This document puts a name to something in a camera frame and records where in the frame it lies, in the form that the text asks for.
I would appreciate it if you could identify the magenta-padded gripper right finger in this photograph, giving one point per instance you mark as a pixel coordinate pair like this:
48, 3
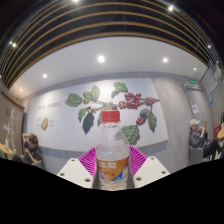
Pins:
150, 170

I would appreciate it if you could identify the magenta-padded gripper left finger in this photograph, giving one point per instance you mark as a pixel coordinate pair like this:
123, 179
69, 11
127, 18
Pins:
75, 171

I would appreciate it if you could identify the clear red-capped drink bottle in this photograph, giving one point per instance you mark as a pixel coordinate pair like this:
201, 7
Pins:
112, 156

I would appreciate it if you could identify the grey chair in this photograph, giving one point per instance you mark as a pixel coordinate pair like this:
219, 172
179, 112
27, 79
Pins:
38, 164
196, 155

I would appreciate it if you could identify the person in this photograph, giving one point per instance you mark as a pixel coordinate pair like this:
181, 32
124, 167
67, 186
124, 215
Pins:
196, 138
31, 151

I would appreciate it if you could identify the small round wooden side table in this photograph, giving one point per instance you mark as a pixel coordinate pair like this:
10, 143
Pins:
5, 148

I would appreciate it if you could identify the green exit sign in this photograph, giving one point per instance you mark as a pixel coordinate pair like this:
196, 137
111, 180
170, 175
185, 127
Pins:
192, 81

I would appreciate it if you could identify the round ceiling lights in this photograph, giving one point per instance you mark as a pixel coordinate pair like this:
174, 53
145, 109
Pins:
101, 59

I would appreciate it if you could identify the large coffee plant wall mural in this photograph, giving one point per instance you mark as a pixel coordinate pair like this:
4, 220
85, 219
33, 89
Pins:
60, 126

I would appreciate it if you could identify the small white wall notice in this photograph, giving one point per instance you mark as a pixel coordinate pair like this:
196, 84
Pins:
195, 109

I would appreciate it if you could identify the white wall board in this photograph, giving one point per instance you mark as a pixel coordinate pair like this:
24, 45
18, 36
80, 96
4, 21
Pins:
210, 81

